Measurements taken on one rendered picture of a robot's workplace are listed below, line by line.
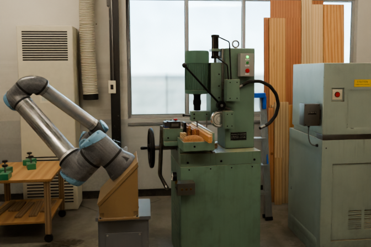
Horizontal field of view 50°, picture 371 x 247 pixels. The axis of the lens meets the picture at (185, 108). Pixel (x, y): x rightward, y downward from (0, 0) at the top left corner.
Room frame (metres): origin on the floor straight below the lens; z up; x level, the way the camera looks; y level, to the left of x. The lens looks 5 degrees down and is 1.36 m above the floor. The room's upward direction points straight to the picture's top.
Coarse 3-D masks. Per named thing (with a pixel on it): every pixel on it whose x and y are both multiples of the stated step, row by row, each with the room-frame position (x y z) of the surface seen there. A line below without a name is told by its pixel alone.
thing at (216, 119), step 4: (216, 112) 2.80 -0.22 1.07; (220, 112) 2.80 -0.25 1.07; (212, 116) 2.80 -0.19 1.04; (216, 116) 2.80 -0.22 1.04; (220, 116) 2.81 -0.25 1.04; (212, 120) 2.79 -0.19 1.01; (216, 120) 2.80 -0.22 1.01; (220, 120) 2.80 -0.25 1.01; (212, 124) 2.80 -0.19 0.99; (216, 124) 2.80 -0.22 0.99; (220, 124) 2.81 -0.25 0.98
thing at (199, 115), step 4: (192, 112) 2.87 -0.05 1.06; (196, 112) 2.88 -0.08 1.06; (200, 112) 2.88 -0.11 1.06; (204, 112) 2.89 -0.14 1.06; (208, 112) 2.89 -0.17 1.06; (192, 116) 2.87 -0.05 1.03; (196, 116) 2.88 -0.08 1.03; (200, 116) 2.88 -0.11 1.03; (204, 116) 2.89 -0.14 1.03; (208, 116) 2.89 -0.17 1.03; (192, 120) 2.87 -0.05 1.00; (196, 120) 2.88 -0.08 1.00; (200, 120) 2.88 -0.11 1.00; (204, 120) 2.89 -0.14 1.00; (208, 120) 2.90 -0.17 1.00
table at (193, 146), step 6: (180, 138) 2.71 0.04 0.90; (168, 144) 2.75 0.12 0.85; (174, 144) 2.76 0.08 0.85; (180, 144) 2.67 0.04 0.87; (186, 144) 2.56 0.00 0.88; (192, 144) 2.57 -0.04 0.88; (198, 144) 2.58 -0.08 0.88; (204, 144) 2.59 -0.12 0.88; (210, 144) 2.59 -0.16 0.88; (186, 150) 2.56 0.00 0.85; (192, 150) 2.57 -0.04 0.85; (198, 150) 2.58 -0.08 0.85; (204, 150) 2.59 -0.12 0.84; (210, 150) 2.59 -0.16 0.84
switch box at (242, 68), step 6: (240, 54) 2.80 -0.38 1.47; (246, 54) 2.80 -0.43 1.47; (252, 54) 2.81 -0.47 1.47; (240, 60) 2.80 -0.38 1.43; (246, 60) 2.80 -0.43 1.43; (252, 60) 2.81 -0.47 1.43; (240, 66) 2.80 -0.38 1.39; (246, 66) 2.80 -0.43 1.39; (252, 66) 2.81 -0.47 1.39; (240, 72) 2.80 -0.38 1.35; (252, 72) 2.81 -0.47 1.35
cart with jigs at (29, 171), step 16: (32, 160) 3.55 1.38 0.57; (0, 176) 3.03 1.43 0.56; (16, 176) 3.14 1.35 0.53; (32, 176) 3.14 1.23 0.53; (48, 176) 3.14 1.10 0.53; (48, 192) 3.09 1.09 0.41; (64, 192) 3.69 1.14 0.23; (0, 208) 3.39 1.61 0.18; (16, 208) 3.34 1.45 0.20; (32, 208) 3.33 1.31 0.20; (48, 208) 3.09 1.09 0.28; (64, 208) 3.66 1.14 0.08; (0, 224) 3.06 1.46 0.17; (48, 224) 3.09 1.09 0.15; (48, 240) 3.10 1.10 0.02
